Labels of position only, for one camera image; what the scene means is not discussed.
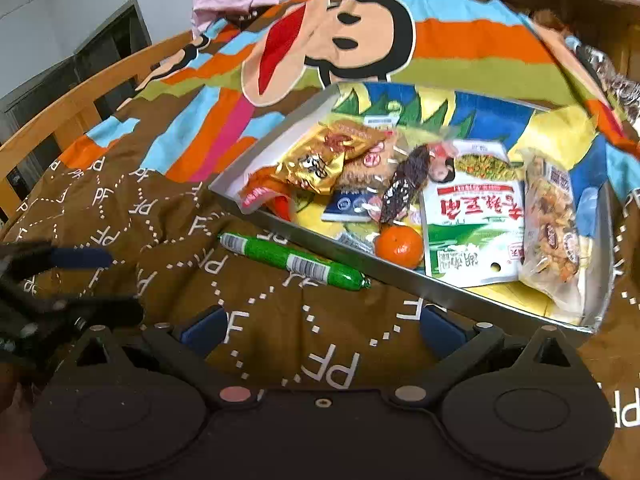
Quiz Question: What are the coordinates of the orange mandarin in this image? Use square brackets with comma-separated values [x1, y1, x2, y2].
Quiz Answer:
[374, 225, 425, 269]

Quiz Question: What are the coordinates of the gold snack packet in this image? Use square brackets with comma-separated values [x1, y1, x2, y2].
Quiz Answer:
[276, 127, 347, 196]

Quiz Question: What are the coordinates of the dark blue snack packet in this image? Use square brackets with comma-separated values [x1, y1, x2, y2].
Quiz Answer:
[321, 189, 383, 224]

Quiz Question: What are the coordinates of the green sausage stick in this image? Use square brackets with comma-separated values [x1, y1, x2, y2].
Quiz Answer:
[218, 231, 371, 291]

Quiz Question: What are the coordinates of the white green pea packet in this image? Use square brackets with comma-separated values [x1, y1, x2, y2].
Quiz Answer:
[419, 140, 527, 289]

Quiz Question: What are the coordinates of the floral satin quilt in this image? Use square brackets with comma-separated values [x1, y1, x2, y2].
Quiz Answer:
[565, 35, 640, 126]

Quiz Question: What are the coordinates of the silver box with cartoon drawing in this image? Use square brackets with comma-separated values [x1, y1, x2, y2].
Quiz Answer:
[207, 80, 618, 336]

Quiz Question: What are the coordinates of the wooden bed frame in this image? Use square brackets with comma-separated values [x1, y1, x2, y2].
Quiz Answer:
[0, 30, 196, 226]

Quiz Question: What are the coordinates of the clear mixed nut packet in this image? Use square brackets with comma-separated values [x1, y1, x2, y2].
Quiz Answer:
[517, 152, 593, 326]

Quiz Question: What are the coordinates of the clear packet with dark jerky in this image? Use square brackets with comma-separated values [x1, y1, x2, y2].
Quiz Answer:
[372, 140, 456, 226]

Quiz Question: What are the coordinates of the rice cracker packet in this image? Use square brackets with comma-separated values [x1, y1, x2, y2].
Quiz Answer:
[325, 120, 401, 188]

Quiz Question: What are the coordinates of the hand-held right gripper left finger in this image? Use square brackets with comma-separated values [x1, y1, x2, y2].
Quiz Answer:
[62, 305, 255, 407]

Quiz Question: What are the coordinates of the small red snack packet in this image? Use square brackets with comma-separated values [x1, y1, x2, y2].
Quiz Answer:
[237, 170, 296, 223]

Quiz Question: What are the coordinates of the cartoon monkey printed blanket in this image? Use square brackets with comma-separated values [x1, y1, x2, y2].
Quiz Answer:
[0, 0, 640, 461]

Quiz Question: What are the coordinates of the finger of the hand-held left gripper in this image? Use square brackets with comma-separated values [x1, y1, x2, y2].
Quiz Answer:
[25, 297, 145, 333]
[0, 242, 113, 281]

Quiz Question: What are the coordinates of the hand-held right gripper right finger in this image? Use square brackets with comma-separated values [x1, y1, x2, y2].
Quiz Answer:
[390, 305, 583, 407]

